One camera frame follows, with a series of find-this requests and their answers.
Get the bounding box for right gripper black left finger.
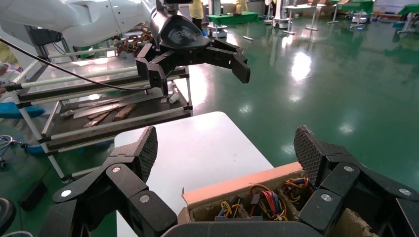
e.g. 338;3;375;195
39;126;178;237

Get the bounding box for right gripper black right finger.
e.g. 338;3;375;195
293;125;419;237

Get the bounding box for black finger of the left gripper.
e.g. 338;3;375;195
135;42;176;96
206;38;251;84

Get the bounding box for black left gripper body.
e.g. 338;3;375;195
150;7;212;67

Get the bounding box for black box behind arm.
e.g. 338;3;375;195
29;28;63;46

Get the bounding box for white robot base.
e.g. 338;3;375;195
207;0;229;38

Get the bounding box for standing person in yellow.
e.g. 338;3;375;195
189;0;205;32

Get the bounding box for pipe rack with dark shelves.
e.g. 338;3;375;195
4;45;194;182

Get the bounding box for green cloth table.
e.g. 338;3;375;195
207;11;261;27
396;3;419;35
327;0;375;24

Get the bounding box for short wooden block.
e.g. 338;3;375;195
113;103;137;122

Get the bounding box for flat metal plate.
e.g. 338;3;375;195
72;98;155;120

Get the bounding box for long wooden strip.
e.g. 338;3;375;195
83;112;110;129

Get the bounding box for white work table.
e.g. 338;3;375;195
282;3;319;35

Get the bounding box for black block on floor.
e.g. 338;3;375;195
19;181;48;212

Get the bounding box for blue shoe cover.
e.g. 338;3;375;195
0;102;45;120
26;144;46;156

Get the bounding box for cardboard divider box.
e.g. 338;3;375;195
177;161;380;237

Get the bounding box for black round stool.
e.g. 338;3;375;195
0;197;17;236

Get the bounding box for seated person in yellow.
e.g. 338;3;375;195
0;42;24;95

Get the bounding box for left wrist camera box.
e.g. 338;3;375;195
156;0;194;10

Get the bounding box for brown coiled cable pile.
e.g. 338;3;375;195
113;26;155;58

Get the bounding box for power supply with coloured wires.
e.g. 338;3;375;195
249;184;289;222
217;196;245;219
282;177;316;203

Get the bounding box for thin black cable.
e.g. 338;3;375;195
0;38;155;92

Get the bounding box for grey cable coil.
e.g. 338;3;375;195
0;135;27;169

